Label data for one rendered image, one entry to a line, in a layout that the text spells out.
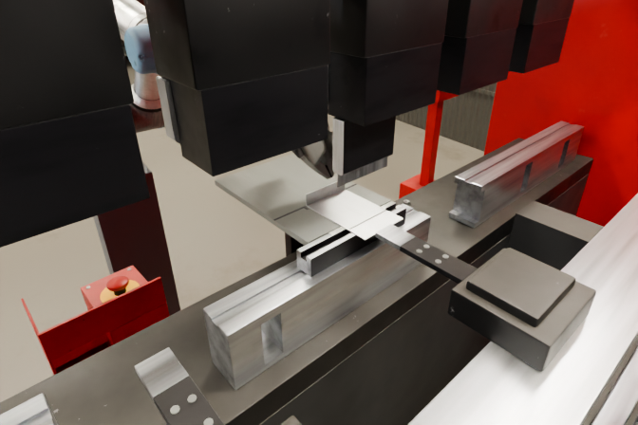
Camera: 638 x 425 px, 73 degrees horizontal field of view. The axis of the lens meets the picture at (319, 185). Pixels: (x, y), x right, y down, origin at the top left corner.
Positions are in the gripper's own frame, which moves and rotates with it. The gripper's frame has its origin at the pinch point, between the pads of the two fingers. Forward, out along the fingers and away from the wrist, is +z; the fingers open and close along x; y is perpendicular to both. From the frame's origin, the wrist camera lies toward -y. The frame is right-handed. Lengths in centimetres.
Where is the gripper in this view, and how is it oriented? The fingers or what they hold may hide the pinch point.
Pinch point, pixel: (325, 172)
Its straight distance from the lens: 69.4
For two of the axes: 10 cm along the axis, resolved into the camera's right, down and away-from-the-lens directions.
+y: 5.0, -3.1, -8.1
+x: 7.5, -3.1, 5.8
